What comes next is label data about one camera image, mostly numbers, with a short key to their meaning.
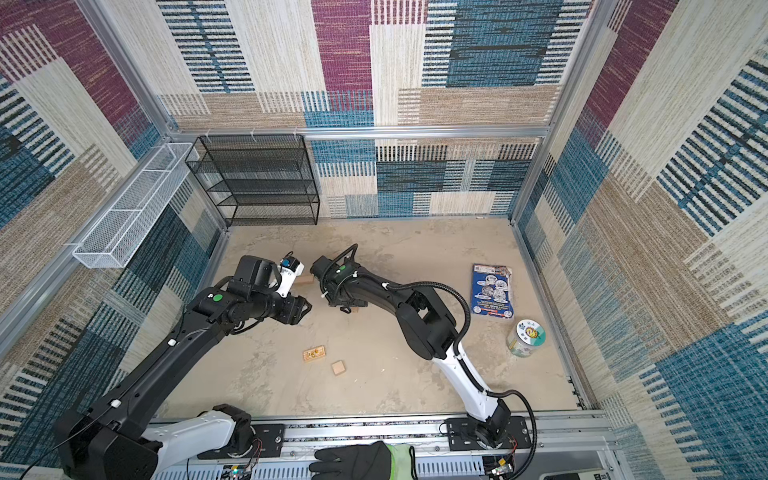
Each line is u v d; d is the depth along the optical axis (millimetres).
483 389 616
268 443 729
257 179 1103
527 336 813
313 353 865
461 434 732
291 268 688
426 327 576
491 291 965
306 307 744
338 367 834
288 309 680
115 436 373
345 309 820
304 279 727
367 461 701
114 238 714
